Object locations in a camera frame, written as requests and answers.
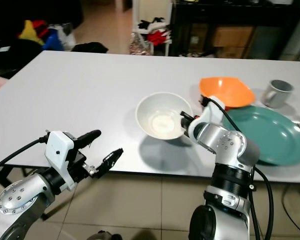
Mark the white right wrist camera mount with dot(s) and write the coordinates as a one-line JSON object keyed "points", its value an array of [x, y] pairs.
{"points": [[212, 112]]}

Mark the black cabinet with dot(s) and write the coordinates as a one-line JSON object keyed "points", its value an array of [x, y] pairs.
{"points": [[270, 20]]}

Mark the yellow and red toy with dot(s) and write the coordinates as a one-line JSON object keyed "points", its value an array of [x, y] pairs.
{"points": [[32, 32]]}

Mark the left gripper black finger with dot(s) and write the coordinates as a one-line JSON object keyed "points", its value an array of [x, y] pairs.
{"points": [[89, 137], [110, 162]]}

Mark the red and black clothes pile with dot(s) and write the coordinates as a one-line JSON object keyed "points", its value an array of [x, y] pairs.
{"points": [[156, 34]]}

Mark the teal round plate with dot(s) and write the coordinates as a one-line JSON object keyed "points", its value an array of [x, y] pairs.
{"points": [[270, 135]]}

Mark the large black bag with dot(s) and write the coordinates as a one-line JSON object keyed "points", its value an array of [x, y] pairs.
{"points": [[15, 52]]}

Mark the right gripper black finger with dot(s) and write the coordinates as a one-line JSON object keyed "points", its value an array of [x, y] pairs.
{"points": [[186, 126], [185, 116]]}

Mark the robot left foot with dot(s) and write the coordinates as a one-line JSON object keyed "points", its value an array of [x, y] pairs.
{"points": [[104, 235]]}

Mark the small black bag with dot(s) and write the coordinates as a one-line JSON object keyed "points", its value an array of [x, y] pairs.
{"points": [[90, 48]]}

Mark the white rack frame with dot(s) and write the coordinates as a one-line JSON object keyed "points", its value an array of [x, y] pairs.
{"points": [[152, 9]]}

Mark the brown cardboard box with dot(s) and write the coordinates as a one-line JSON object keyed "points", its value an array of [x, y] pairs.
{"points": [[232, 36], [230, 53]]}

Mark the grey mug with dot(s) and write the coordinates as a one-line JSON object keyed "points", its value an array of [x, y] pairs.
{"points": [[277, 95]]}

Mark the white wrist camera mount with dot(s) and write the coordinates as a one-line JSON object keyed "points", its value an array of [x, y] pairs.
{"points": [[60, 147], [212, 112]]}

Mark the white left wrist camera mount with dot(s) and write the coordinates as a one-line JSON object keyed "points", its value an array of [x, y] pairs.
{"points": [[60, 147]]}

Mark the orange plastic bowl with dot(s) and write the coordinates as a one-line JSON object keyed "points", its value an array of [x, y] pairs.
{"points": [[225, 90]]}

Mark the patterned shiny bag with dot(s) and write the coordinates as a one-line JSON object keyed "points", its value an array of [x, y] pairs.
{"points": [[138, 45]]}

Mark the blue item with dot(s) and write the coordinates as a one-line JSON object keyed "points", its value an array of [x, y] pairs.
{"points": [[54, 41]]}

